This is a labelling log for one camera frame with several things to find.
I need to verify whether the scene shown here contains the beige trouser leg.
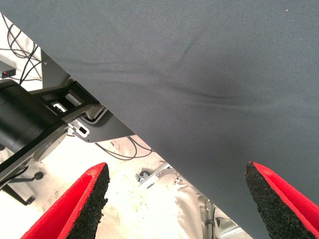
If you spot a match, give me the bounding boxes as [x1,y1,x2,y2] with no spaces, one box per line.
[173,178,209,239]

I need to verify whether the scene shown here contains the tangled thin black cables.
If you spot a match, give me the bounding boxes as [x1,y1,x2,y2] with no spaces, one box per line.
[0,12,42,84]

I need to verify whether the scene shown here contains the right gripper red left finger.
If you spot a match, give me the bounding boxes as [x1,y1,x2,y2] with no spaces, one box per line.
[21,162,110,239]

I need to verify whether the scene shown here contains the dark grey table cloth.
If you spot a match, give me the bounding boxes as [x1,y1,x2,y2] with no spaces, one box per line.
[0,0,319,239]

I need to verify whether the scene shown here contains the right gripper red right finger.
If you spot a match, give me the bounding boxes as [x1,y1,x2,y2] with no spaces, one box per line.
[245,161,319,239]

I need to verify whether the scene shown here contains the black power strip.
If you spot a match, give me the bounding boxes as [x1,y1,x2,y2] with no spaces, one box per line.
[0,61,17,78]

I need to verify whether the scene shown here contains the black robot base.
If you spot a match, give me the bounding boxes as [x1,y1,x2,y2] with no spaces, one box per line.
[0,48,136,206]

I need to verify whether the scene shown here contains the aluminium frame profile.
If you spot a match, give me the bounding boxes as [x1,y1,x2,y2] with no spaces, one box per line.
[138,162,181,190]
[198,193,246,239]

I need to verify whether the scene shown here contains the thin black floor cable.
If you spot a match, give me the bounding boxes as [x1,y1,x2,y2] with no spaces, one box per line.
[94,135,153,161]

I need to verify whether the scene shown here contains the small caster wheel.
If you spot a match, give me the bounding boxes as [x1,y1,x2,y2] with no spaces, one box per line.
[136,170,150,184]

